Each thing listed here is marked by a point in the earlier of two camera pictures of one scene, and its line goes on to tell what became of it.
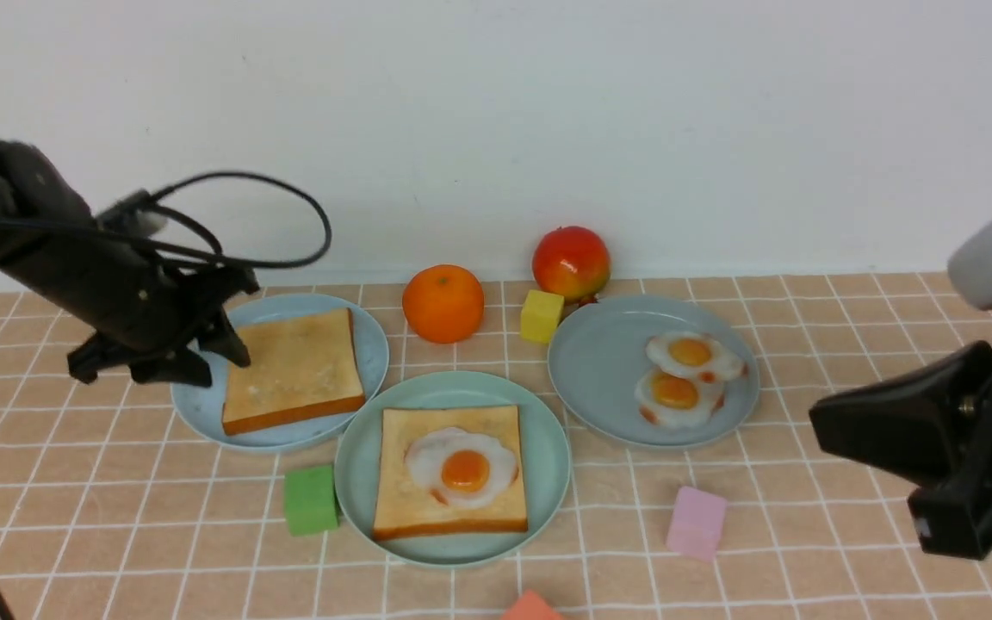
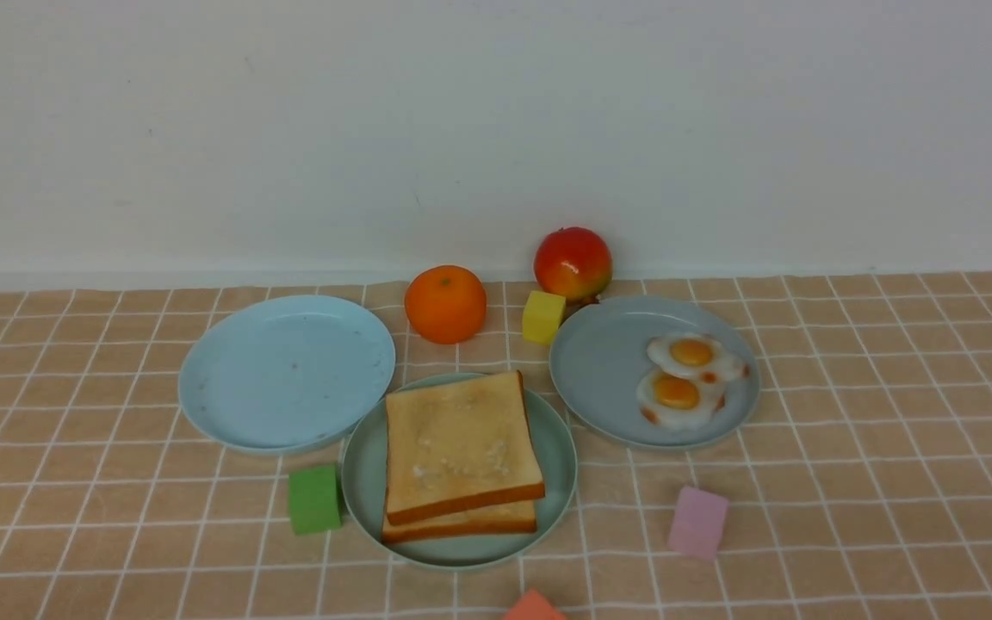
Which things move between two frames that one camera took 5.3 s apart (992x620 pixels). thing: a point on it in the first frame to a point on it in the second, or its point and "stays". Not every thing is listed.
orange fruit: [443, 303] stays
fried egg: [676, 401] stays
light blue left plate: [198, 410] stays
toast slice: [300, 368] to [460, 446]
